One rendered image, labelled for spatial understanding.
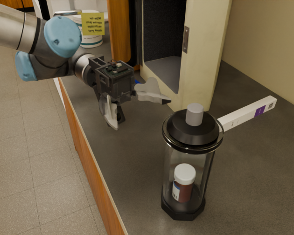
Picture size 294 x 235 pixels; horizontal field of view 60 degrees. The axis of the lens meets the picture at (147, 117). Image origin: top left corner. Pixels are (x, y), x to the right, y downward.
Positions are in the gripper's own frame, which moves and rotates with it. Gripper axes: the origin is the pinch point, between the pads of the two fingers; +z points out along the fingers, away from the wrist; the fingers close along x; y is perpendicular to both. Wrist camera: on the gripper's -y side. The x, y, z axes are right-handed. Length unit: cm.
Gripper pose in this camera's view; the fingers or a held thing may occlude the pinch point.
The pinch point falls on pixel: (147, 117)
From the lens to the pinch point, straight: 55.0
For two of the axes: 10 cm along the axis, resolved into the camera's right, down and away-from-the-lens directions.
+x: 7.6, -4.0, 5.0
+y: 0.0, -7.8, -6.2
